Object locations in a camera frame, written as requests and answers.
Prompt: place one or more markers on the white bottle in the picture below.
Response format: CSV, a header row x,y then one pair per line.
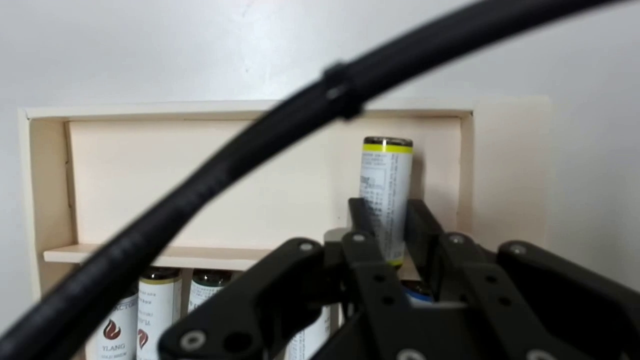
x,y
385,185
114,339
159,306
205,285

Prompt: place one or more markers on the white bottle top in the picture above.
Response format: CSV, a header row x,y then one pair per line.
x,y
385,185

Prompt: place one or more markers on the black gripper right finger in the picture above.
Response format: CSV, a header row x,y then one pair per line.
x,y
529,299

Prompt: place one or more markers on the white bottle in tray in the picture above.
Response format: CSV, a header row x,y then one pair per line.
x,y
159,306
205,285
114,339

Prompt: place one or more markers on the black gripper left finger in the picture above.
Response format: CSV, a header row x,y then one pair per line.
x,y
268,305

